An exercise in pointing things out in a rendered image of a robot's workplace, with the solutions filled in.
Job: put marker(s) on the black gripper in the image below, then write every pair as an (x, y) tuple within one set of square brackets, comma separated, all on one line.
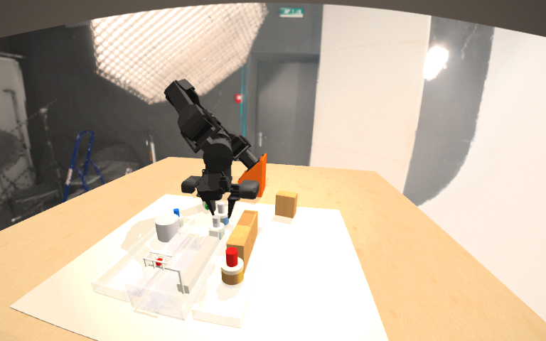
[(248, 190)]

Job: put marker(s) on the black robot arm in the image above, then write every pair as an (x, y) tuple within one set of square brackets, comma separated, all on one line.
[(220, 146)]

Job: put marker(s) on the brown jar with red lid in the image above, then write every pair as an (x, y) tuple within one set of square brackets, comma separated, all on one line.
[(232, 269)]

